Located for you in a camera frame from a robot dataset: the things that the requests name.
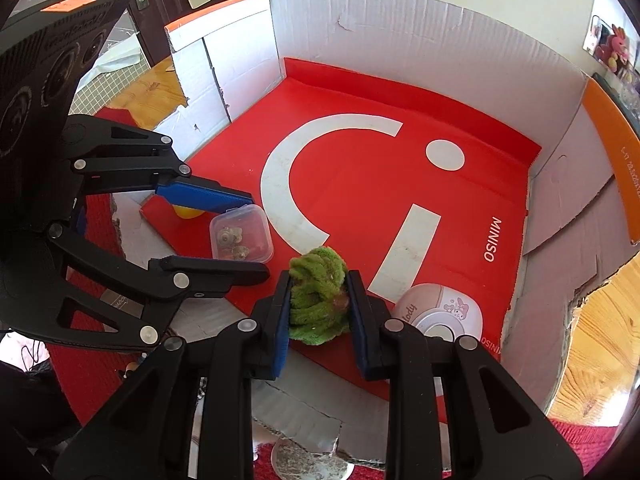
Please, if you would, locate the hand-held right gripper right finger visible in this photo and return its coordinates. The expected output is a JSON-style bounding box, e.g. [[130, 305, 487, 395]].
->
[[346, 269, 584, 480]]

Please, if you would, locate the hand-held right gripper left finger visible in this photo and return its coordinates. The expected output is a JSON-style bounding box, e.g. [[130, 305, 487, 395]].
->
[[52, 270, 294, 480]]

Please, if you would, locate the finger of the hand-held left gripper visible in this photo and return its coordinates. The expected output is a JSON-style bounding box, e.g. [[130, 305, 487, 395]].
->
[[0, 222, 272, 348], [62, 114, 255, 216]]

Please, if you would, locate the green fuzzy scrunchie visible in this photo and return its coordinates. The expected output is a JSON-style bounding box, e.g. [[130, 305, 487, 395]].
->
[[289, 246, 351, 347]]

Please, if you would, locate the small clear plastic box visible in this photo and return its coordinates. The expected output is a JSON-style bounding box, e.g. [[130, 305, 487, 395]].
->
[[209, 205, 275, 263]]

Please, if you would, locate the orange cardboard box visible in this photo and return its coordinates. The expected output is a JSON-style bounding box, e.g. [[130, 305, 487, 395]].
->
[[110, 0, 640, 466]]

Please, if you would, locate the white grid-patterned sheet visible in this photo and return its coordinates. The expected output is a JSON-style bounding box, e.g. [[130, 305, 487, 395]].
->
[[70, 10, 151, 116]]

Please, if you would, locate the pink white round device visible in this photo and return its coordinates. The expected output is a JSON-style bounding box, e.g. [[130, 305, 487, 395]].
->
[[391, 282, 485, 354]]

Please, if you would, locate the brown wooden door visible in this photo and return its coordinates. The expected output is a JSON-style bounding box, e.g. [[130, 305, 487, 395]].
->
[[112, 0, 261, 53]]

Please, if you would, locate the round glittery disc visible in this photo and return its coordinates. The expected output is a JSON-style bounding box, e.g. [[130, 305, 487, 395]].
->
[[270, 437, 353, 480]]

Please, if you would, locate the red woven table mat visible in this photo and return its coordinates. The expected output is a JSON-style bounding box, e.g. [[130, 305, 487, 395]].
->
[[47, 107, 623, 480]]

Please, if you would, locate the pink plush toy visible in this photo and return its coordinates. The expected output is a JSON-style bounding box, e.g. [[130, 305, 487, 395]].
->
[[592, 22, 633, 68]]

